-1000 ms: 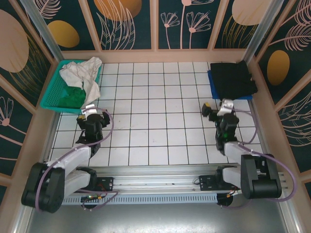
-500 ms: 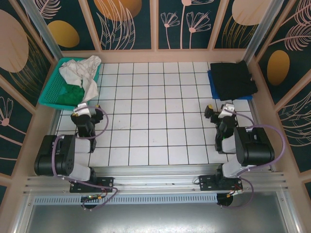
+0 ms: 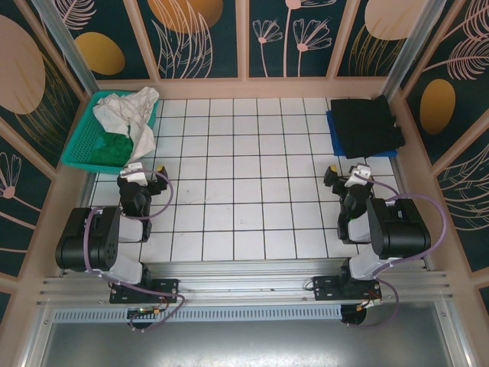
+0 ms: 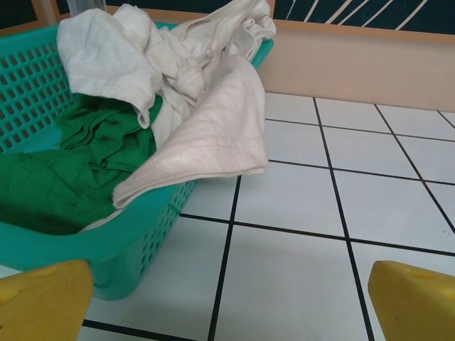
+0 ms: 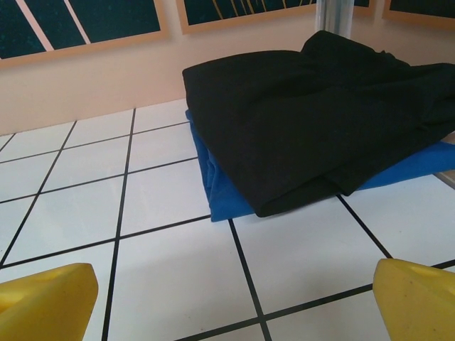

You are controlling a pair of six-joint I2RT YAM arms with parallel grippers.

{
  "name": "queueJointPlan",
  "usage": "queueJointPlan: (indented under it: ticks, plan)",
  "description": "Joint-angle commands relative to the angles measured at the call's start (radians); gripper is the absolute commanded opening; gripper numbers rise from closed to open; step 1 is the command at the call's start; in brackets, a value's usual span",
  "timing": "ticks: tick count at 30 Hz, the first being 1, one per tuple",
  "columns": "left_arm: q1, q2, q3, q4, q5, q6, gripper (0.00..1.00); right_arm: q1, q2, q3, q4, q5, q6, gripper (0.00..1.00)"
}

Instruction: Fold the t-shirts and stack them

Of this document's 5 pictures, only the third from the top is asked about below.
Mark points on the black t-shirt with blue print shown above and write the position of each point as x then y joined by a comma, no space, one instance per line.
366,126

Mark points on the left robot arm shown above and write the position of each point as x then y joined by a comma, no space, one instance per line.
95,244

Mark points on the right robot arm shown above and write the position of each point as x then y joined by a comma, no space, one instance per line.
401,229

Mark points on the blue folded t-shirt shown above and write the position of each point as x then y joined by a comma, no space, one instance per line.
331,130

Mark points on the green t-shirt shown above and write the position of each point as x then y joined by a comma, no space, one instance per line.
112,151

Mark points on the white t-shirt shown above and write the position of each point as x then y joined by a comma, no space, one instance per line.
122,111

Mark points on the teal plastic basket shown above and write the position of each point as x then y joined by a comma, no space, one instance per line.
80,145

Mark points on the grey sheet metal panel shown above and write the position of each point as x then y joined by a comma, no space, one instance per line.
244,344

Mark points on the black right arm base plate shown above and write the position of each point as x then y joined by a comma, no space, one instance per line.
324,286

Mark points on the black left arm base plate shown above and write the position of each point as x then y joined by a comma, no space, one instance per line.
164,286

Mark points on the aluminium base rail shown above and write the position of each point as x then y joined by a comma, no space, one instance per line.
244,273

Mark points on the aluminium corner post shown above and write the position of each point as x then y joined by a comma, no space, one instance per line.
409,46
65,42

